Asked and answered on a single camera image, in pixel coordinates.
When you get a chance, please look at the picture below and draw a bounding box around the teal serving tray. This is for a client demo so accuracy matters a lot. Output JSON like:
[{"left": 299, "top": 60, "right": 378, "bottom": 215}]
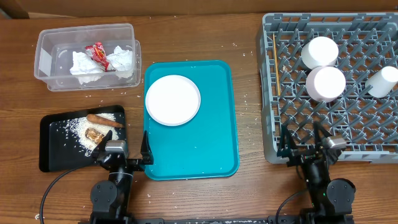
[{"left": 144, "top": 60, "right": 239, "bottom": 180}]

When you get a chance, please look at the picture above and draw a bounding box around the white napkin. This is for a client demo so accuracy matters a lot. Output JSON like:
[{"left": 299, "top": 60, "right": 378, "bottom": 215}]
[{"left": 70, "top": 51, "right": 103, "bottom": 85}]

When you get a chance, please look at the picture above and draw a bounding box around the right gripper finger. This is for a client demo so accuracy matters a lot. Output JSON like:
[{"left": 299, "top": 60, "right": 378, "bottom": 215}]
[
  {"left": 313, "top": 121, "right": 331, "bottom": 148},
  {"left": 277, "top": 125, "right": 297, "bottom": 152}
]

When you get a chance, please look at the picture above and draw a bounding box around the white cup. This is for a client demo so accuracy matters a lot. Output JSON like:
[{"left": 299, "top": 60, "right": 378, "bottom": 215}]
[{"left": 365, "top": 66, "right": 398, "bottom": 98}]

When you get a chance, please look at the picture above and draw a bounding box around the silver foil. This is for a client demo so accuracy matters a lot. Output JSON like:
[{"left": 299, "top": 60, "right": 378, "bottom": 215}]
[{"left": 106, "top": 46, "right": 133, "bottom": 79}]

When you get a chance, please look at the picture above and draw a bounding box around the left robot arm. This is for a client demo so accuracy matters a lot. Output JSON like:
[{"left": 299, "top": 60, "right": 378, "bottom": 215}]
[{"left": 90, "top": 131, "right": 154, "bottom": 223}]

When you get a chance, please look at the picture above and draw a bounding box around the wooden chopstick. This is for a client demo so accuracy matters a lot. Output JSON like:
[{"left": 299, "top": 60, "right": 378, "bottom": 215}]
[{"left": 272, "top": 33, "right": 280, "bottom": 96}]

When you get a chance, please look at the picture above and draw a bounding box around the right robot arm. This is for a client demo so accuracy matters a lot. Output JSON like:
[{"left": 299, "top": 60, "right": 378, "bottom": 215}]
[{"left": 268, "top": 122, "right": 356, "bottom": 223}]

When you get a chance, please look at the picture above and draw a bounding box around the large white plate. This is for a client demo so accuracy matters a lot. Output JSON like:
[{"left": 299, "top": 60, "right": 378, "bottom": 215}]
[{"left": 145, "top": 75, "right": 201, "bottom": 126}]

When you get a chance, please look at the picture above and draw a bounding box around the clear plastic bin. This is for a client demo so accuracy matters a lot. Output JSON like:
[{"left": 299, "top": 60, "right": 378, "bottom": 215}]
[{"left": 34, "top": 24, "right": 141, "bottom": 91}]

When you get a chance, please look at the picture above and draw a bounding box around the red snack wrapper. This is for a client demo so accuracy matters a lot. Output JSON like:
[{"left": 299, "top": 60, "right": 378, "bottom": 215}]
[{"left": 85, "top": 42, "right": 112, "bottom": 72}]

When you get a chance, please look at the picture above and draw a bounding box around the pile of white rice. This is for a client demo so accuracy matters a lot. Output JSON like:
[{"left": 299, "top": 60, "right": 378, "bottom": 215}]
[{"left": 64, "top": 117, "right": 119, "bottom": 157}]

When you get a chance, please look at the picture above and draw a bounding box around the brown fried stick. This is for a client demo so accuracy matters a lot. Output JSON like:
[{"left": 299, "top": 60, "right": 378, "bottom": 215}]
[{"left": 86, "top": 114, "right": 124, "bottom": 128}]

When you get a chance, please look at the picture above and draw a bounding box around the pale green bowl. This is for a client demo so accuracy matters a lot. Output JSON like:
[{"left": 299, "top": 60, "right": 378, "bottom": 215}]
[{"left": 301, "top": 37, "right": 339, "bottom": 70}]

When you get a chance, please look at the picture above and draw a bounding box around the black tray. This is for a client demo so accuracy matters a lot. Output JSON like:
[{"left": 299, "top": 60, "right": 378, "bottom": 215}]
[{"left": 39, "top": 105, "right": 126, "bottom": 172}]

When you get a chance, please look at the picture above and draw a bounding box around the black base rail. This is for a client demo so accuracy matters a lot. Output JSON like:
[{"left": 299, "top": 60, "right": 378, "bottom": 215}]
[{"left": 78, "top": 215, "right": 354, "bottom": 224}]

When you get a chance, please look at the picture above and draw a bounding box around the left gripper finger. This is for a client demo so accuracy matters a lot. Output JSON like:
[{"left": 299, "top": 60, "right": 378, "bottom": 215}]
[
  {"left": 141, "top": 131, "right": 154, "bottom": 165},
  {"left": 92, "top": 131, "right": 113, "bottom": 156}
]

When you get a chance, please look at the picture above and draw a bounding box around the grey dishwasher rack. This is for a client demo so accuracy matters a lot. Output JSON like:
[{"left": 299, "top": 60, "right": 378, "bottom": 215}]
[{"left": 256, "top": 12, "right": 397, "bottom": 164}]

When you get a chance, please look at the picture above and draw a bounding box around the golden fried food piece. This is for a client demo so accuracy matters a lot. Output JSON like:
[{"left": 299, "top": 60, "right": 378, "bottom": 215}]
[{"left": 85, "top": 128, "right": 104, "bottom": 144}]

